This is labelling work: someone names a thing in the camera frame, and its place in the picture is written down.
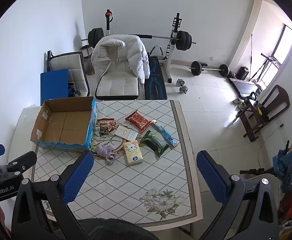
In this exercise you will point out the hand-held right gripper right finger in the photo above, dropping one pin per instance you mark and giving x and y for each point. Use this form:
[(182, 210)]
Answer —
[(211, 177)]

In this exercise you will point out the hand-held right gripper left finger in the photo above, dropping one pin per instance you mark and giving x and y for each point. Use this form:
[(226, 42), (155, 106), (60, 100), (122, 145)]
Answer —
[(78, 177)]

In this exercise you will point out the purple cloth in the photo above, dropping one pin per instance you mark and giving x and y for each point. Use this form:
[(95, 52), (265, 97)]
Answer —
[(106, 152)]

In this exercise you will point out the cardboard box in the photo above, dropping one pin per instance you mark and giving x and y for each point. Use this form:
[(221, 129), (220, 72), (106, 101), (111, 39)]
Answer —
[(60, 127)]

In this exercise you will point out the brown snack packet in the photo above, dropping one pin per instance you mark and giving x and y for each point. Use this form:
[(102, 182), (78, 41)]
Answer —
[(105, 126)]

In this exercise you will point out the yellow cartoon carton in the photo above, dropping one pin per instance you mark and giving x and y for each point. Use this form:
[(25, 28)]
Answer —
[(133, 152)]

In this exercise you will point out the blue tube packet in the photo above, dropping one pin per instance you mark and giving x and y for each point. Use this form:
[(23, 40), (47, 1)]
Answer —
[(164, 135)]

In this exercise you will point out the white carton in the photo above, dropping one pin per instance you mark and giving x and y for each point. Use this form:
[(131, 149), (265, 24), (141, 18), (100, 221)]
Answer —
[(124, 132)]

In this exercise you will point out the green packet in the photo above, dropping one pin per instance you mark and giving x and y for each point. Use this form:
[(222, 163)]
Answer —
[(153, 143)]

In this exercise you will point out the red snack packet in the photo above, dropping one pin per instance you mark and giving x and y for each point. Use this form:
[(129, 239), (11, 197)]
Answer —
[(138, 120)]

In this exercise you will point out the diamond pattern tablecloth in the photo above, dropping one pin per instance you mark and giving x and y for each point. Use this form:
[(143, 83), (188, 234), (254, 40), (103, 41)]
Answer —
[(135, 180)]

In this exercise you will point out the person's dark fleece clothing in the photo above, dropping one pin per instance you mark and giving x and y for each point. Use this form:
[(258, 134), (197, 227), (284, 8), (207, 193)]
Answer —
[(115, 231)]

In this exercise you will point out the blue jacket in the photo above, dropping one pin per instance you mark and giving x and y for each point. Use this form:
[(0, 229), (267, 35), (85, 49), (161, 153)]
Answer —
[(286, 167)]

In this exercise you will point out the white shoe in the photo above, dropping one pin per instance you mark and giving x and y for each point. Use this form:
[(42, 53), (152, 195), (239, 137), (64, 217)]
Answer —
[(236, 100), (241, 105)]

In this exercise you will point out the blue board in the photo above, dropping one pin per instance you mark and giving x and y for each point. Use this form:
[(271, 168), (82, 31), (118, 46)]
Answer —
[(54, 87)]

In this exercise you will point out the chrome dumbbell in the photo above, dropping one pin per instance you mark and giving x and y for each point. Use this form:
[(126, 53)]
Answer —
[(184, 90), (179, 82)]

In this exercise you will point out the treadmill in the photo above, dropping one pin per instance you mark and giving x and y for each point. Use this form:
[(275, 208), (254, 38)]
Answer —
[(247, 86)]

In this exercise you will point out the white padded chair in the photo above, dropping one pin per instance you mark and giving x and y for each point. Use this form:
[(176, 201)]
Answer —
[(118, 87), (70, 65)]

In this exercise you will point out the dark wooden chair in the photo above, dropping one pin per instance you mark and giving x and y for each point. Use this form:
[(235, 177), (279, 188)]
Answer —
[(277, 100)]

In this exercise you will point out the black rod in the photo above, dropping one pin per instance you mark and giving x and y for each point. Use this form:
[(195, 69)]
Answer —
[(49, 60)]

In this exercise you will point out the black blue bench pad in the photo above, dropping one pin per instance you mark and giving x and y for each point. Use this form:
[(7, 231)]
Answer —
[(156, 85)]

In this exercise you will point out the black bin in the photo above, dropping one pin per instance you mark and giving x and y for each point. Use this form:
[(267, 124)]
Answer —
[(242, 73)]

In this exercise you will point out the floor barbell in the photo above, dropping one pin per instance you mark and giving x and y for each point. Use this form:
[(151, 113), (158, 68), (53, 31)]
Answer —
[(197, 68)]

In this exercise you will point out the wooden stool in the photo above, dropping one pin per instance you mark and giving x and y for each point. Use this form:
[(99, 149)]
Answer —
[(87, 62)]

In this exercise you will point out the white weight rack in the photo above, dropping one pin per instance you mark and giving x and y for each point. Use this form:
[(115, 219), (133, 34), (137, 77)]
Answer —
[(172, 52)]

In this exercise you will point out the white puffer jacket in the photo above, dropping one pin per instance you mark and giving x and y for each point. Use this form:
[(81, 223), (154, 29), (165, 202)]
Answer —
[(135, 55)]

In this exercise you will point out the racked barbell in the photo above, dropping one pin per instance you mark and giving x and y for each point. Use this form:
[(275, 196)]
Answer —
[(97, 36)]

